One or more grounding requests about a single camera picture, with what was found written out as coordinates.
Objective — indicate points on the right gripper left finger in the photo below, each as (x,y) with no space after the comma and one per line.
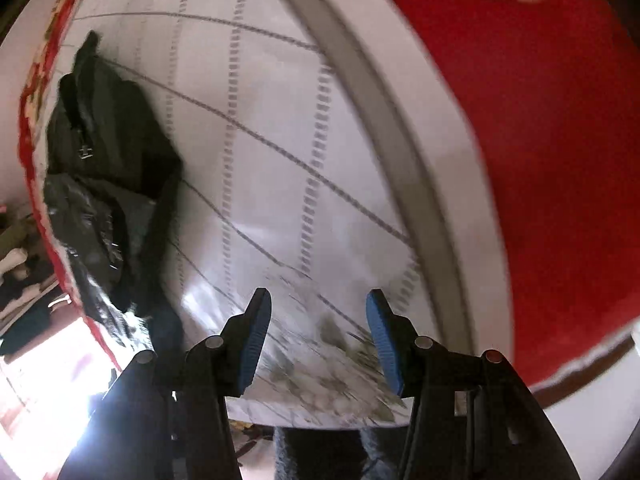
(155,425)

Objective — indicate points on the black leather jacket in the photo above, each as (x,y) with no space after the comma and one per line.
(111,189)

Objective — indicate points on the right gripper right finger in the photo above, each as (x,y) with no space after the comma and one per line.
(472,416)

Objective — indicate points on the clothes rack with garments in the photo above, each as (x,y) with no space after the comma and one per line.
(33,305)

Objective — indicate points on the red floral blanket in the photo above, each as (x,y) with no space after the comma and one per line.
(551,90)

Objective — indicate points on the dark fuzzy robe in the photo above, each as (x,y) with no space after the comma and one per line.
(366,453)

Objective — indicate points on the white diamond-pattern scarf cloth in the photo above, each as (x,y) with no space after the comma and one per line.
(323,156)

